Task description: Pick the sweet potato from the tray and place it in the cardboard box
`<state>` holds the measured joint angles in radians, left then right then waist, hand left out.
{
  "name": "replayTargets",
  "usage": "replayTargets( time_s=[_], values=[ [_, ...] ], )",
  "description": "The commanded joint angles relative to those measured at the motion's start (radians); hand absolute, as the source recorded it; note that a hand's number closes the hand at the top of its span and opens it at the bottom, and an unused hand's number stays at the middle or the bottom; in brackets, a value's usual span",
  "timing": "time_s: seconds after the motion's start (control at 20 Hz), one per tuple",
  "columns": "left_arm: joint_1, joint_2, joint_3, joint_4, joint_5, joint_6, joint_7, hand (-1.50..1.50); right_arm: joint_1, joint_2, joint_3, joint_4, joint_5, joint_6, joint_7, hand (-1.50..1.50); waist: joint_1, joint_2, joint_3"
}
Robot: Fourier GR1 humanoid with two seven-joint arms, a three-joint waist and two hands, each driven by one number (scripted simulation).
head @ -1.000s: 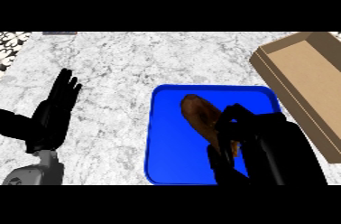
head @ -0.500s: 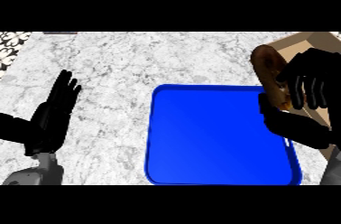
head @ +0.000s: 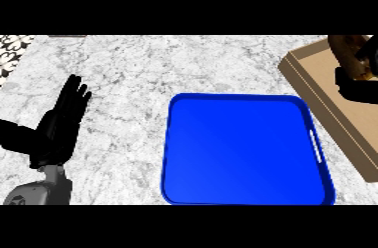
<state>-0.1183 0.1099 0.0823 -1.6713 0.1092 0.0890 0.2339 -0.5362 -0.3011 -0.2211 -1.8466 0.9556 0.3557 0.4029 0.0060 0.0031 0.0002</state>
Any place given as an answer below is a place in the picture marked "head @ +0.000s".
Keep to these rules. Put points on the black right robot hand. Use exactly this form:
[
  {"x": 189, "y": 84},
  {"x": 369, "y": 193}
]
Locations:
[{"x": 359, "y": 82}]

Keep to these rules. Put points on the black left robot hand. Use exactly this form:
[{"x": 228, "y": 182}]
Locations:
[{"x": 56, "y": 127}]

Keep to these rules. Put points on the brown sweet potato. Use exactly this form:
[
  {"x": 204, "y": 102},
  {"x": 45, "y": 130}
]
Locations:
[{"x": 350, "y": 55}]

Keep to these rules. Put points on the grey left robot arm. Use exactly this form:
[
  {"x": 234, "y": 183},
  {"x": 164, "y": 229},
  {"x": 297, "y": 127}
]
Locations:
[{"x": 43, "y": 188}]

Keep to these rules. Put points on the brown cardboard box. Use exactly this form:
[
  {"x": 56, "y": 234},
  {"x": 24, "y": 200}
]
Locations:
[{"x": 327, "y": 88}]

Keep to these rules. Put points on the blue plastic tray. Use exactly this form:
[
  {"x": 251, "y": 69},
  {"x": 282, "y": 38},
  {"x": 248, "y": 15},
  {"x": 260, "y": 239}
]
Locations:
[{"x": 241, "y": 148}]

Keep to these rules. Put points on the black white patterned tile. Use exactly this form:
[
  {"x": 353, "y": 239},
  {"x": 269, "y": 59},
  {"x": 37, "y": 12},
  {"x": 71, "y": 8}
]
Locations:
[{"x": 12, "y": 53}]

